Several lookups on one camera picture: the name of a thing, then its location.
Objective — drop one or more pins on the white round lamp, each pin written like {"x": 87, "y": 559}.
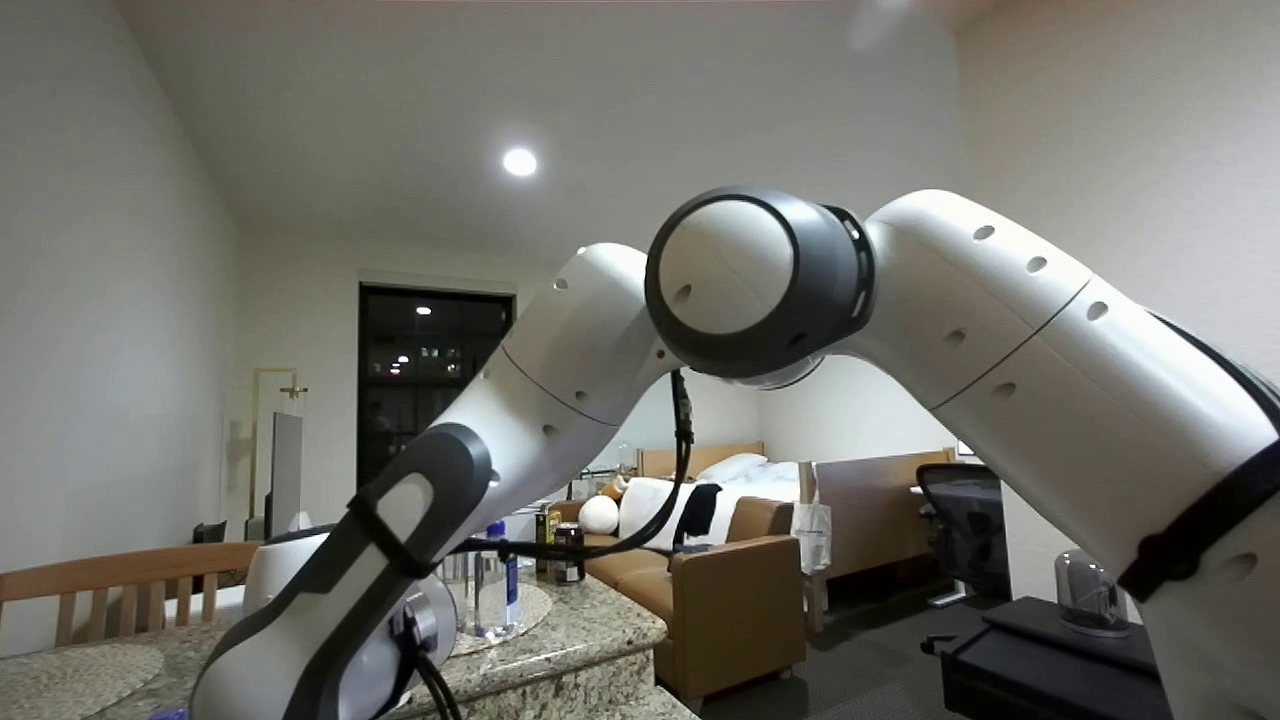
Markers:
{"x": 598, "y": 515}

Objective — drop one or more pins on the black case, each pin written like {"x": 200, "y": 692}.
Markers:
{"x": 1041, "y": 664}

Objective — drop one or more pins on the black office chair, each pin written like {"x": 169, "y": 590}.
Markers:
{"x": 963, "y": 524}

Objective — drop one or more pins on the round beige placemat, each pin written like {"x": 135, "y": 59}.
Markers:
{"x": 525, "y": 619}
{"x": 65, "y": 678}

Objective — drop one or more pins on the wooden desk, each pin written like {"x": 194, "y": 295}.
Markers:
{"x": 875, "y": 515}

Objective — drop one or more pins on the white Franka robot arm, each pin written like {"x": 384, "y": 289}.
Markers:
{"x": 932, "y": 344}

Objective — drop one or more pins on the tan sofa with white pillows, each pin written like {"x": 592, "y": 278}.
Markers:
{"x": 747, "y": 475}

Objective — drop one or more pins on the brown armchair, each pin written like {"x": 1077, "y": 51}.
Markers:
{"x": 733, "y": 614}

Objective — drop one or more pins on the clear water bottle blue label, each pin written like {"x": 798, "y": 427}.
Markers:
{"x": 508, "y": 581}

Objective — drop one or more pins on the grey standing panel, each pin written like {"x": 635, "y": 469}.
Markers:
{"x": 285, "y": 475}

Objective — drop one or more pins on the round ceiling light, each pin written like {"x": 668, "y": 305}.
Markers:
{"x": 516, "y": 163}

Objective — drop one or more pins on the dark glass jar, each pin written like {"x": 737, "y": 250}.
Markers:
{"x": 566, "y": 550}

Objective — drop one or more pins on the dark window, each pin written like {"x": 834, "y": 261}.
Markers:
{"x": 412, "y": 360}

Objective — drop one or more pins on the silver cylindrical container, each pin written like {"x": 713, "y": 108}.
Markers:
{"x": 1080, "y": 584}

